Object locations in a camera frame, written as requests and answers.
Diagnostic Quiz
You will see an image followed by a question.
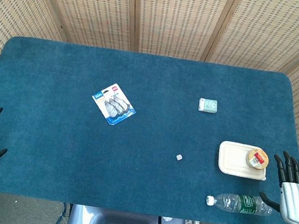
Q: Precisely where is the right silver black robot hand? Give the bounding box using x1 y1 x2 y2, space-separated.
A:
255 148 299 224

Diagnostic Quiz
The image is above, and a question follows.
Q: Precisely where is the clear plastic water bottle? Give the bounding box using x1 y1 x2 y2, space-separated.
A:
204 189 276 219

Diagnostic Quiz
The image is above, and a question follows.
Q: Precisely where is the beige rectangular food container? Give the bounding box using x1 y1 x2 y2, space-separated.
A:
215 140 271 181

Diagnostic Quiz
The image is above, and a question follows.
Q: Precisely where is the small teal white box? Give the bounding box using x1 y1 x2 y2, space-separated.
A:
197 97 220 115

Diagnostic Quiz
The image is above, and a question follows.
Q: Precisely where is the blue correction tape blister pack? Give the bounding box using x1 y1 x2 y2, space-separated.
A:
88 80 140 129

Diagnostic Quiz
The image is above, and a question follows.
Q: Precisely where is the blue felt table mat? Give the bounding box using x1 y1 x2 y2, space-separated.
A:
0 33 299 224

